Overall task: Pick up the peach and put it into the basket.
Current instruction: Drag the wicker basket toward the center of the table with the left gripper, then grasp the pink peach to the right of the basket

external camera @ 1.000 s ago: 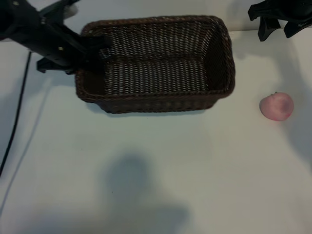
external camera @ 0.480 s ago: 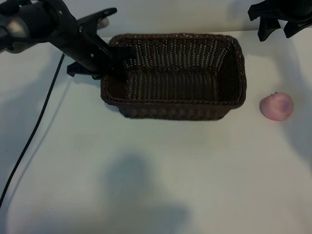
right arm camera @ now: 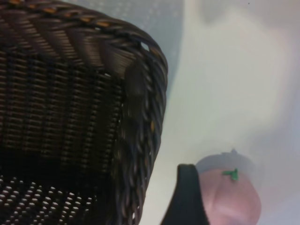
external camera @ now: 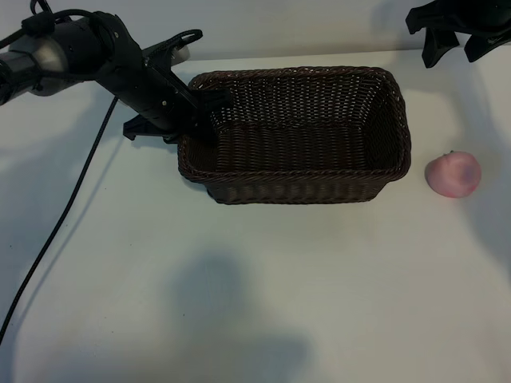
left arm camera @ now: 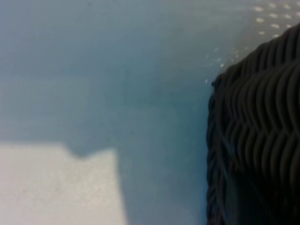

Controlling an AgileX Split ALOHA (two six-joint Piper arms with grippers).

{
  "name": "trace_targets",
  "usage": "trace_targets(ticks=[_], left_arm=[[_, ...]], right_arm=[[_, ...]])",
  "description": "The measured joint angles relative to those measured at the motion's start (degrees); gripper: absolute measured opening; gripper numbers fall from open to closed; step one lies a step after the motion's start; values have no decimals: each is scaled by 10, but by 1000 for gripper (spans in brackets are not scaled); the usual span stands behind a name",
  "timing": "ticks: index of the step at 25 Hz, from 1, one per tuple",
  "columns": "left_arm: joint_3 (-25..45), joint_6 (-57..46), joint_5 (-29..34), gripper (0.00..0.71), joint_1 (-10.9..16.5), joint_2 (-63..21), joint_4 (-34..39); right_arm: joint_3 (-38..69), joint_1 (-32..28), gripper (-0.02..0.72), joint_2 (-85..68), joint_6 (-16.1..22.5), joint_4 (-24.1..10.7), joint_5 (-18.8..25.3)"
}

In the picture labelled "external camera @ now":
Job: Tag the dark brown wicker basket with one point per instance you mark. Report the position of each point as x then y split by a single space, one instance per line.
295 159

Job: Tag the pink peach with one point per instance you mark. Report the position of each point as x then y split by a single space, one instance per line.
453 175

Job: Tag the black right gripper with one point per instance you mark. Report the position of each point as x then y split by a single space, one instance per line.
463 14

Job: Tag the grey and black left arm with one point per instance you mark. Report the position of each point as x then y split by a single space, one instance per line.
44 56

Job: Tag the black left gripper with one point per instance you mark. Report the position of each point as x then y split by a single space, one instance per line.
143 91

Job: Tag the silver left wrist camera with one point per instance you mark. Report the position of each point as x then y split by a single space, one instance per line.
181 54

